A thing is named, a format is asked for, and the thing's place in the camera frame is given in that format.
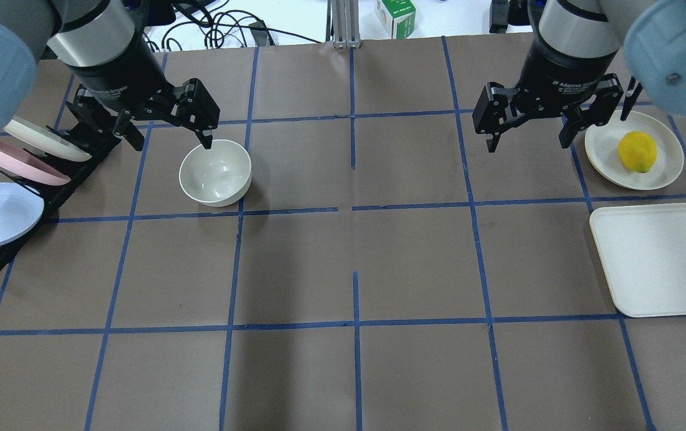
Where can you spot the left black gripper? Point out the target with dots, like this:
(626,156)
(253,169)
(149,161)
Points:
(117,82)

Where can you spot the black dish rack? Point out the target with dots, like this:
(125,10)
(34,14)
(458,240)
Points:
(36,185)

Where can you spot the white rectangular tray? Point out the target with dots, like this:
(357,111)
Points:
(642,250)

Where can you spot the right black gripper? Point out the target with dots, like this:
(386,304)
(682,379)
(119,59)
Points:
(565,73)

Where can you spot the green white small box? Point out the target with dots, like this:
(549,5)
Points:
(397,17)

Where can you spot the cream plate in rack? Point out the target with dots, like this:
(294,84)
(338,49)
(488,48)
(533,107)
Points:
(45,140)

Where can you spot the white ceramic bowl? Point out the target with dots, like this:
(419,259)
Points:
(216,177)

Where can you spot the aluminium frame post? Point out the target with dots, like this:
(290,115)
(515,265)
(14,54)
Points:
(343,24)

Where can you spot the cream round plate under lemon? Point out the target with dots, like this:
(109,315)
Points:
(601,144)

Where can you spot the pink plate in rack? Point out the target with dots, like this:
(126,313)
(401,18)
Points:
(28,166)

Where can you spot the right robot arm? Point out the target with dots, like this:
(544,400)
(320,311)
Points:
(646,41)

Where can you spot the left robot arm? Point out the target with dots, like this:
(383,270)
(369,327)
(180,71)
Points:
(101,44)

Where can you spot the yellow lemon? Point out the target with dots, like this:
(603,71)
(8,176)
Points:
(637,152)

